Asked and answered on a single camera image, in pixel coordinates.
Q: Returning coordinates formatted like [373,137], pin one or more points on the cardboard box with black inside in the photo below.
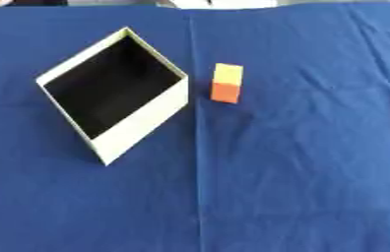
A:
[141,128]

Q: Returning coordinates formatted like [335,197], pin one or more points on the yellow and orange block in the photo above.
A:
[226,86]

